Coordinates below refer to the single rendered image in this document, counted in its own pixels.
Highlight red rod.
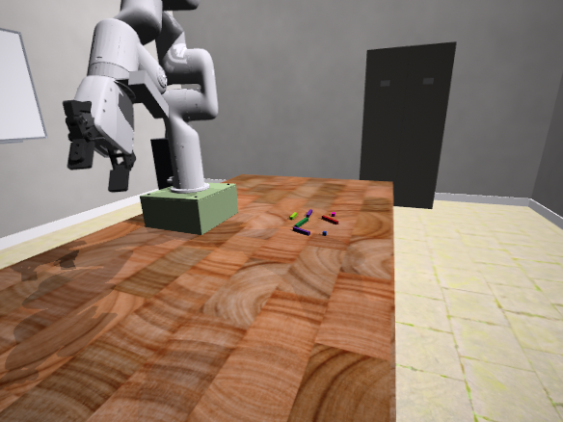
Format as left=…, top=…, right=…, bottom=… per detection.
left=322, top=216, right=338, bottom=224

